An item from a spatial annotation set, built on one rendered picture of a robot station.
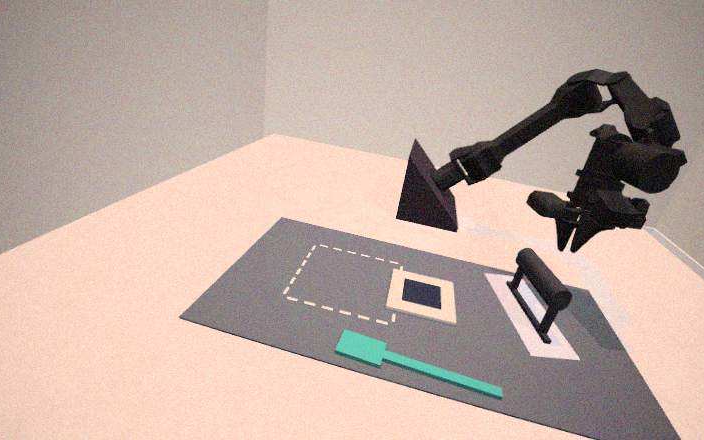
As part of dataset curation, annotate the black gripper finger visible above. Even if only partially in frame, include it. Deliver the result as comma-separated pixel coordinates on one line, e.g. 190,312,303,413
570,214,615,253
554,218,582,252

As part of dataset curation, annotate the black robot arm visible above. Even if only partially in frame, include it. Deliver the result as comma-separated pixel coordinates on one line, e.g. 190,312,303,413
430,69,688,229

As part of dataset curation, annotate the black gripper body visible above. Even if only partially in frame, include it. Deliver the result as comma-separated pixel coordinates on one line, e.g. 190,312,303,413
526,166,646,230

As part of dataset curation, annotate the teal flat trowel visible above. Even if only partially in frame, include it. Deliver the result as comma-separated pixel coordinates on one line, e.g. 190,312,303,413
334,330,503,401

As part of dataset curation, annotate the peach square tile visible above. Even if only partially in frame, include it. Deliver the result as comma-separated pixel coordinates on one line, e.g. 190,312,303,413
386,269,456,325

